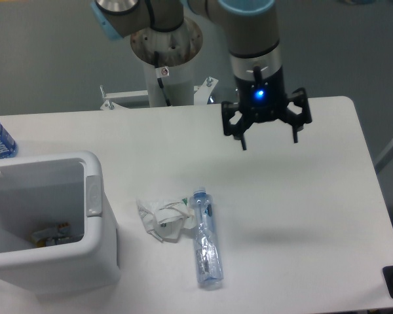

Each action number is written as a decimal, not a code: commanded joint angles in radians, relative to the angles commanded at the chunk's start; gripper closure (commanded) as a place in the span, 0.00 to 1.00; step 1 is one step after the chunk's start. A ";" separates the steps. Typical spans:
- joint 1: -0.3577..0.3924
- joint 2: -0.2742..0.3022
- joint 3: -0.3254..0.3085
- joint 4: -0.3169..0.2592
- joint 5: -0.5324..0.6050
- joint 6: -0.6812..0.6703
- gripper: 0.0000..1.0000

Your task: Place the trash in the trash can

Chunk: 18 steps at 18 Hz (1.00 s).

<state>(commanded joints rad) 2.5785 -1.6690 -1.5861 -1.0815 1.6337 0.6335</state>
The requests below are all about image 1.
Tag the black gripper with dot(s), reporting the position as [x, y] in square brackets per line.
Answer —
[260, 96]

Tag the white paper wrapper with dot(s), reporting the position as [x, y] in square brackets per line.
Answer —
[166, 219]

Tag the clear plastic water bottle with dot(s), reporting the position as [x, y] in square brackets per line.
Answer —
[209, 268]

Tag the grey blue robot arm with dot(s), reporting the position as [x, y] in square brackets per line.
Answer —
[252, 36]

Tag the yellow trash inside can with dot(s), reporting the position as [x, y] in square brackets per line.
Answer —
[59, 234]

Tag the white plastic trash can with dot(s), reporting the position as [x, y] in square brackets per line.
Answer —
[37, 192]

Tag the white metal base bracket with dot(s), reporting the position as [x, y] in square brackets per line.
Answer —
[202, 94]

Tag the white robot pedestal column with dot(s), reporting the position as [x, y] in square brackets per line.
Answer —
[168, 59]

